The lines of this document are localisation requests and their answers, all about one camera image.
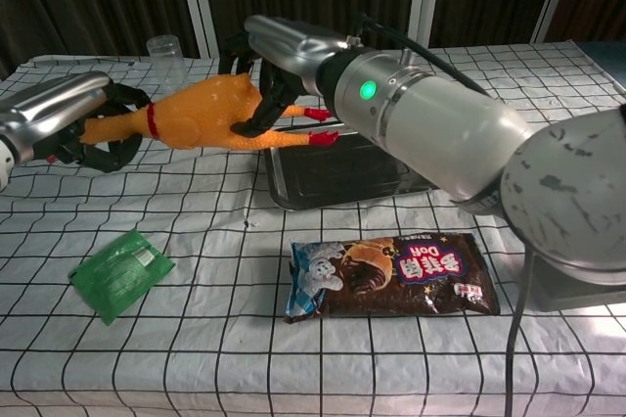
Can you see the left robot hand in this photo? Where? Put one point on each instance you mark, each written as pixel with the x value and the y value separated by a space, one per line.
pixel 54 108

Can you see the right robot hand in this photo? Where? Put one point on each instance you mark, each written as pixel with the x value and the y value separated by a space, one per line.
pixel 293 47

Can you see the yellow rubber chicken toy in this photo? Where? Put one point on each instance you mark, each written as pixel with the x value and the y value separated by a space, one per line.
pixel 205 113

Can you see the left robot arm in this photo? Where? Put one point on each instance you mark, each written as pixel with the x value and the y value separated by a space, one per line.
pixel 4 167

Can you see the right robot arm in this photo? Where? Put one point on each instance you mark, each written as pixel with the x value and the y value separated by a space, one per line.
pixel 440 123

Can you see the dark metal tray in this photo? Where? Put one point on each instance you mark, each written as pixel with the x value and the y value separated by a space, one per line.
pixel 332 172

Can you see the clear plastic cup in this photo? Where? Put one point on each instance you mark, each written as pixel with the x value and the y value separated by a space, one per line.
pixel 168 64

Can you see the green foil packet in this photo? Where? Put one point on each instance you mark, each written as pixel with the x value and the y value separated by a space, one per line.
pixel 122 275

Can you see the brown snack bag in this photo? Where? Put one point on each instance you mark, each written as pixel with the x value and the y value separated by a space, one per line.
pixel 391 280

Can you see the white grid tablecloth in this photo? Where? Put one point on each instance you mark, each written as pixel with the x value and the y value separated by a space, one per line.
pixel 220 363

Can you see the black rectangular box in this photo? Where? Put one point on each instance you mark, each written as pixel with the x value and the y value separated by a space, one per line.
pixel 562 294

